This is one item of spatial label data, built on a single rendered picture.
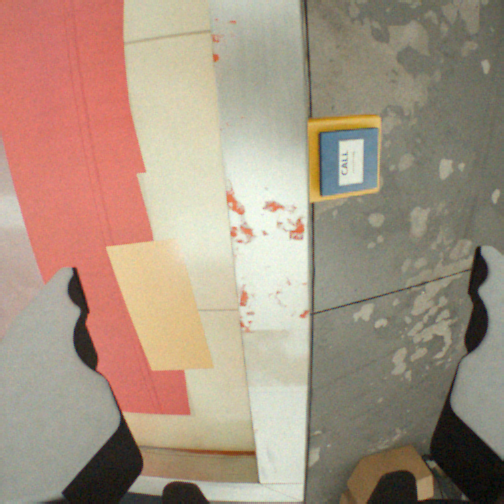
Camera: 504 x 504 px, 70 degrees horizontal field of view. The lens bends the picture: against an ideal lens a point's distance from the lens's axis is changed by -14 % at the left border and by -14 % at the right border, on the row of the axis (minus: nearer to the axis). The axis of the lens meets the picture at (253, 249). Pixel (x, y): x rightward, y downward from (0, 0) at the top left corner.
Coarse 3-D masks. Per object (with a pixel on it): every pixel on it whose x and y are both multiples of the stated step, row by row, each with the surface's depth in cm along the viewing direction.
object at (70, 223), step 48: (0, 192) 23; (48, 192) 23; (96, 192) 23; (0, 240) 25; (48, 240) 24; (96, 240) 24; (144, 240) 24; (0, 288) 27; (96, 288) 26; (0, 336) 29; (96, 336) 28; (144, 384) 30
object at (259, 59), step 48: (240, 0) 14; (288, 0) 14; (240, 48) 15; (288, 48) 15; (240, 96) 16; (288, 96) 16; (240, 144) 17; (288, 144) 17; (240, 192) 19; (288, 192) 18; (240, 240) 20; (288, 240) 20; (240, 288) 21; (288, 288) 21; (288, 336) 22; (288, 384) 24; (288, 432) 27; (144, 480) 32; (192, 480) 31; (240, 480) 31; (288, 480) 30
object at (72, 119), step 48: (0, 0) 17; (48, 0) 17; (96, 0) 17; (0, 48) 18; (48, 48) 19; (96, 48) 19; (0, 96) 20; (48, 96) 20; (96, 96) 20; (0, 144) 21; (48, 144) 21; (96, 144) 21
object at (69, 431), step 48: (48, 288) 10; (48, 336) 8; (0, 384) 7; (48, 384) 7; (96, 384) 7; (0, 432) 6; (48, 432) 6; (96, 432) 6; (0, 480) 5; (48, 480) 5; (96, 480) 6
